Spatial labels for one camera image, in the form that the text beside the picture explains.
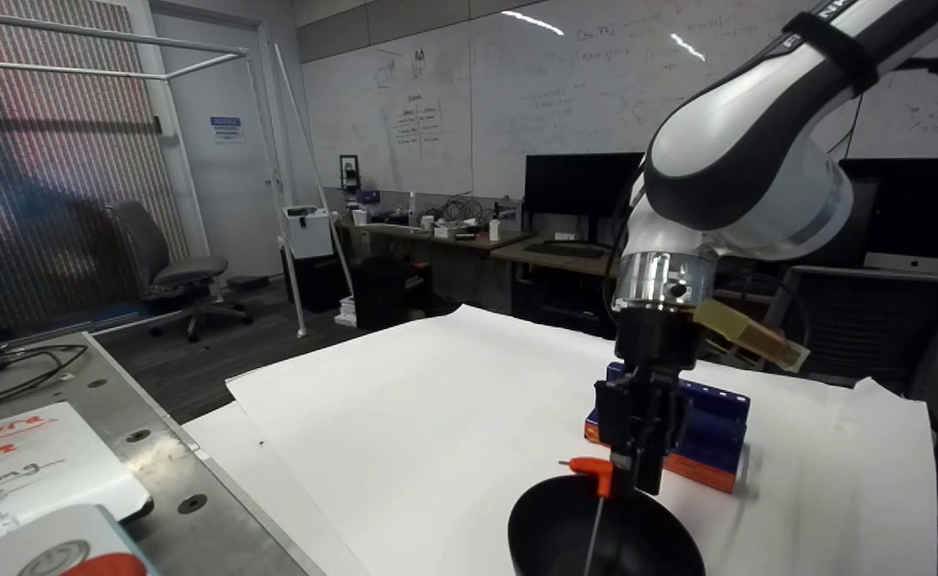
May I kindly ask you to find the paper with red writing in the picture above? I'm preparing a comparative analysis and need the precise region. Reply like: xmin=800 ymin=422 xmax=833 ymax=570
xmin=0 ymin=404 xmax=150 ymax=537

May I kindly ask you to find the grey office chair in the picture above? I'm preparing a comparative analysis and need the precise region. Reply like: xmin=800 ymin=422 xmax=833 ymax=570
xmin=106 ymin=200 xmax=253 ymax=342

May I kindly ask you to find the black monitor left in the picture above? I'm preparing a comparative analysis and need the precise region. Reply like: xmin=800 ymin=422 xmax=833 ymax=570
xmin=523 ymin=153 xmax=639 ymax=234

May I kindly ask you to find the blue and orange holder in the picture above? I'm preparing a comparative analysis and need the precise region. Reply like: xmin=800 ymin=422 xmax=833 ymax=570
xmin=583 ymin=377 xmax=751 ymax=492

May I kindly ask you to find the wooden desk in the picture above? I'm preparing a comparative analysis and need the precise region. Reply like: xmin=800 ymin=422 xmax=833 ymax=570
xmin=351 ymin=224 xmax=611 ymax=277

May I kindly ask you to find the black monitor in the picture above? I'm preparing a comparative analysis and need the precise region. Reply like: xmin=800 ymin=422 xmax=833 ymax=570
xmin=523 ymin=153 xmax=639 ymax=234
xmin=842 ymin=155 xmax=938 ymax=272

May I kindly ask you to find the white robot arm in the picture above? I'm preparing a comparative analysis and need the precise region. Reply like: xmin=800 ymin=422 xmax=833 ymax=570
xmin=594 ymin=0 xmax=938 ymax=495

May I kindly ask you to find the black monitor right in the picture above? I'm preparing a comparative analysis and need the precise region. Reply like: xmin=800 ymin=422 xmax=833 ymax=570
xmin=842 ymin=155 xmax=938 ymax=272

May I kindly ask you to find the black bowl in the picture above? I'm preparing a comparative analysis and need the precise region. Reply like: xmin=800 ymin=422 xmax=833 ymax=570
xmin=505 ymin=475 xmax=707 ymax=576

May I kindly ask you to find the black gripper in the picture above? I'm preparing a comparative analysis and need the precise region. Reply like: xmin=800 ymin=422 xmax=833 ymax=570
xmin=594 ymin=307 xmax=702 ymax=492

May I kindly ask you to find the white paper sheet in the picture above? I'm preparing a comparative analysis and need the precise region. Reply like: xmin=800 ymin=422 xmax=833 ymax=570
xmin=184 ymin=307 xmax=938 ymax=576

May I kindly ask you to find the red-tipped thin tool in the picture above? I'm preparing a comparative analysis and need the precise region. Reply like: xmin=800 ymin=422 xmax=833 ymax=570
xmin=563 ymin=456 xmax=613 ymax=573

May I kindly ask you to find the black chair near table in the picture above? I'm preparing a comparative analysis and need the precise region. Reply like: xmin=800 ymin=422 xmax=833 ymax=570
xmin=766 ymin=266 xmax=938 ymax=397

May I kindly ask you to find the white and red booklet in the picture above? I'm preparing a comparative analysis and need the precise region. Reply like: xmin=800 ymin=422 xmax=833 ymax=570
xmin=0 ymin=504 xmax=161 ymax=576

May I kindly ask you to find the black cable on table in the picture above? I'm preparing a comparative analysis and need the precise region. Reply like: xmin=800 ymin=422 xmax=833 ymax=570
xmin=0 ymin=342 xmax=90 ymax=415

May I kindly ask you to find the white cart with bin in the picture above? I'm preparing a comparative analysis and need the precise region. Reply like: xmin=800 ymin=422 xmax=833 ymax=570
xmin=282 ymin=203 xmax=355 ymax=332

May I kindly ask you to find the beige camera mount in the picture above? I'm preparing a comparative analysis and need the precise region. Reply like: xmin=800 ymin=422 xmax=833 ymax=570
xmin=692 ymin=299 xmax=808 ymax=375

